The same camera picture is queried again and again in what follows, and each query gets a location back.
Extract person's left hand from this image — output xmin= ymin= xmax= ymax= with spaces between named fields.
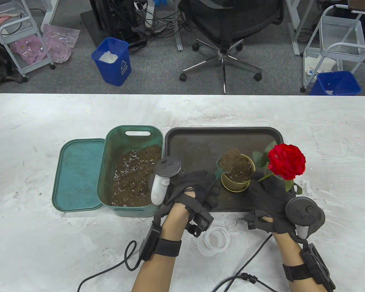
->
xmin=162 ymin=170 xmax=221 ymax=215

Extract clear round plastic piece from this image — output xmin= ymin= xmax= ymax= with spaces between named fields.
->
xmin=224 ymin=213 xmax=241 ymax=230

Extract yellow ribbed flower pot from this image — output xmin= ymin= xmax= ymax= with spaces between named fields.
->
xmin=221 ymin=154 xmax=256 ymax=192

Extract person's right hand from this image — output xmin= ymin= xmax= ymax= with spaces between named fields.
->
xmin=244 ymin=172 xmax=298 ymax=235

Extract tangle of black cables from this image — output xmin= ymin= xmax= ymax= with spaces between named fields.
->
xmin=109 ymin=0 xmax=192 ymax=52

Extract person's left forearm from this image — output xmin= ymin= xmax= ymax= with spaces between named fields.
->
xmin=131 ymin=202 xmax=190 ymax=292

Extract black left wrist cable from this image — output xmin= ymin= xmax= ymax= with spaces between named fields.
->
xmin=76 ymin=240 xmax=142 ymax=292

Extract plain blue waste bin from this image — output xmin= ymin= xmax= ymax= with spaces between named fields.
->
xmin=310 ymin=71 xmax=362 ymax=96

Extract aluminium rail piece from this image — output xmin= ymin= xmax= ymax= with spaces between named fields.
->
xmin=174 ymin=29 xmax=185 ymax=51

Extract green plastic storage bin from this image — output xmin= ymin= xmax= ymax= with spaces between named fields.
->
xmin=96 ymin=126 xmax=165 ymax=218

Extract dark brown plastic tray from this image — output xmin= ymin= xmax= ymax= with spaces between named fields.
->
xmin=163 ymin=127 xmax=286 ymax=213

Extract white desk leg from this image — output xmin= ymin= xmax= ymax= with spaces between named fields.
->
xmin=41 ymin=0 xmax=67 ymax=32
xmin=286 ymin=0 xmax=312 ymax=56

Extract brown potting mix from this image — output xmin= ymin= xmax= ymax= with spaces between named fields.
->
xmin=111 ymin=145 xmax=162 ymax=208
xmin=221 ymin=149 xmax=253 ymax=182

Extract black wrist strap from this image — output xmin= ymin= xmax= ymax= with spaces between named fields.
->
xmin=283 ymin=264 xmax=308 ymax=282
xmin=154 ymin=239 xmax=182 ymax=257

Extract black left wrist strap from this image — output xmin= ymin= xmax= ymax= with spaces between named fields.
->
xmin=154 ymin=239 xmax=182 ymax=257

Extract teal plastic bin lid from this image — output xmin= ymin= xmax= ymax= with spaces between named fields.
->
xmin=52 ymin=138 xmax=106 ymax=212

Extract white power strip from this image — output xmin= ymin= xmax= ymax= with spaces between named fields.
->
xmin=134 ymin=0 xmax=155 ymax=28

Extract dark grey right controller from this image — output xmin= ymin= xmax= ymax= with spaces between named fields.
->
xmin=285 ymin=197 xmax=326 ymax=242

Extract person's right forearm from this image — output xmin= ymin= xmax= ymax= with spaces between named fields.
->
xmin=272 ymin=233 xmax=311 ymax=292

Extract green garden trowel scoop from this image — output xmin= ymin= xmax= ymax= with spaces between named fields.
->
xmin=213 ymin=156 xmax=231 ymax=184

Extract red artificial rose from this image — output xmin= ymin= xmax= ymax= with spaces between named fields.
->
xmin=251 ymin=141 xmax=307 ymax=195

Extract blue bin with white symbol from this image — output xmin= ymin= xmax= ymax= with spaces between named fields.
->
xmin=91 ymin=37 xmax=132 ymax=87

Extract black right wrist strap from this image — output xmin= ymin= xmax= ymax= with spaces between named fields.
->
xmin=283 ymin=264 xmax=308 ymax=282

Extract pink plastic bag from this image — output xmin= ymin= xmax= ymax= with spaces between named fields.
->
xmin=11 ymin=34 xmax=47 ymax=64
xmin=42 ymin=24 xmax=80 ymax=64

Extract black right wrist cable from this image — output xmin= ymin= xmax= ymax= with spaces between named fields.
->
xmin=211 ymin=233 xmax=289 ymax=292

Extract black office chair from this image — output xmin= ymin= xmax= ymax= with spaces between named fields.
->
xmin=179 ymin=0 xmax=285 ymax=94

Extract black computer tower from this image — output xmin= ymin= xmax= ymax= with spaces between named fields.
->
xmin=90 ymin=0 xmax=139 ymax=40

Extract black labelled wrist box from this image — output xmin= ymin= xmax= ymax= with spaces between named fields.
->
xmin=139 ymin=221 xmax=162 ymax=262

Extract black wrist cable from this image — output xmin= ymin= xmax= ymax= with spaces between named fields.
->
xmin=76 ymin=240 xmax=142 ymax=292
xmin=211 ymin=233 xmax=289 ymax=292

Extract white box in cart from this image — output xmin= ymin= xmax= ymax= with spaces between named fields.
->
xmin=304 ymin=55 xmax=337 ymax=76

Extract black floor mat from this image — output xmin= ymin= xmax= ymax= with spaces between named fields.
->
xmin=80 ymin=11 xmax=110 ymax=47

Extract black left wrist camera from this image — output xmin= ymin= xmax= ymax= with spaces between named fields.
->
xmin=186 ymin=210 xmax=215 ymax=238

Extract grey and white left controller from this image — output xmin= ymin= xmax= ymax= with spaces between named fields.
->
xmin=151 ymin=156 xmax=182 ymax=205

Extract black lattice wrist mount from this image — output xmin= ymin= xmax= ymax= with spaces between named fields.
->
xmin=301 ymin=243 xmax=336 ymax=292

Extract white rolling cart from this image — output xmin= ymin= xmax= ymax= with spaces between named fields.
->
xmin=300 ymin=5 xmax=365 ymax=93
xmin=0 ymin=0 xmax=56 ymax=83

